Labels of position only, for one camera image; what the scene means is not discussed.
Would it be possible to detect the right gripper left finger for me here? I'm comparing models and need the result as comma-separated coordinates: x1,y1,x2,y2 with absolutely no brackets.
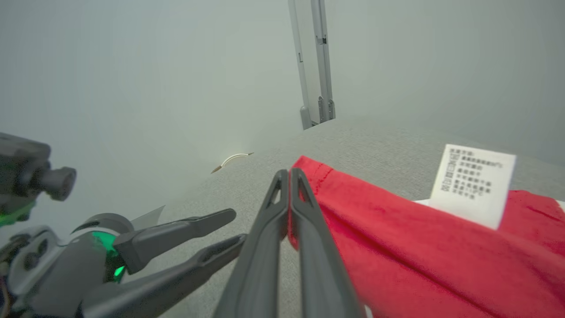
214,170,290,318

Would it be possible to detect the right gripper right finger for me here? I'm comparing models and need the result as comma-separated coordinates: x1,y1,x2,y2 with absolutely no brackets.
289,167,368,318

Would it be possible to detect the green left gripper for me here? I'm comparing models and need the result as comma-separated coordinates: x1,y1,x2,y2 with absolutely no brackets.
0,201,248,318

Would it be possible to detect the red white basketball jersey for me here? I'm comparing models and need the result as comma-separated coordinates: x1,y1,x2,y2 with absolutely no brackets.
287,144,565,318

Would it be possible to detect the small white curved strip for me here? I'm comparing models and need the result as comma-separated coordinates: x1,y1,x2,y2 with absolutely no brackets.
211,152,255,174

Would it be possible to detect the grey fabric sofa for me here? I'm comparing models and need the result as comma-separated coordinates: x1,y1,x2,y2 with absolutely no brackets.
146,116,565,318

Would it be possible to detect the grey metal stand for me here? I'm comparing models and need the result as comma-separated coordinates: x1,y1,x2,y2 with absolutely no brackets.
288,0,336,131

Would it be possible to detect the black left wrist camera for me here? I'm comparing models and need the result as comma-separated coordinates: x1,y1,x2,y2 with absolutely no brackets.
0,132,78,221

